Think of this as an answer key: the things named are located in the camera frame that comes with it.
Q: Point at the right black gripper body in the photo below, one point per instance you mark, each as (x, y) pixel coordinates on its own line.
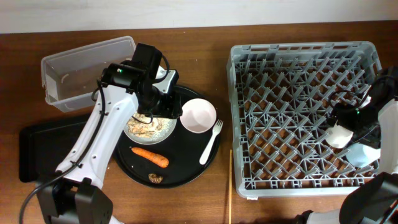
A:
(363, 122)

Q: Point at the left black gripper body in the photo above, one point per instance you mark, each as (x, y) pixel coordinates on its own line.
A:
(165, 104)

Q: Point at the rice and food scraps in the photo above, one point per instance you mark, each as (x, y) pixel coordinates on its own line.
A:
(149, 128)

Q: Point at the grey plate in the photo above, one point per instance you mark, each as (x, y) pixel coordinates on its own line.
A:
(150, 130)

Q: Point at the small white cup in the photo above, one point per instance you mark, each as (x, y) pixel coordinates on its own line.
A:
(338, 136)

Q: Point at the light blue plastic cup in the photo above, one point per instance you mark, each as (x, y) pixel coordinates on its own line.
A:
(361, 155)

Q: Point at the orange carrot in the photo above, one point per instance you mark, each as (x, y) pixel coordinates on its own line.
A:
(157, 159)

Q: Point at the white plastic fork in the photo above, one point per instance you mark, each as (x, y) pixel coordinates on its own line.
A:
(215, 131)

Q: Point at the wooden chopstick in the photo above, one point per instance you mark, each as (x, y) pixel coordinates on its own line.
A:
(230, 186)

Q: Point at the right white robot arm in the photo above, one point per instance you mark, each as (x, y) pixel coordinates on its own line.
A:
(376, 200)

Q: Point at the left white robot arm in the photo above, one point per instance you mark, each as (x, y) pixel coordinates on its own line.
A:
(74, 194)

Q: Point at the grey dishwasher rack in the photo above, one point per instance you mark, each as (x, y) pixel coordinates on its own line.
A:
(280, 97)

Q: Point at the round black tray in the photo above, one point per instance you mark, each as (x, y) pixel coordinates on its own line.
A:
(183, 150)

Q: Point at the brown walnut shell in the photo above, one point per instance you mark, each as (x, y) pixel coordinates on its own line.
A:
(155, 179)

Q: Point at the clear plastic bin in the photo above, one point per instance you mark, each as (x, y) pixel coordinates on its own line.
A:
(69, 77)

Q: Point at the black rectangular tray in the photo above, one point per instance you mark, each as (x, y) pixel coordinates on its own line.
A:
(43, 146)

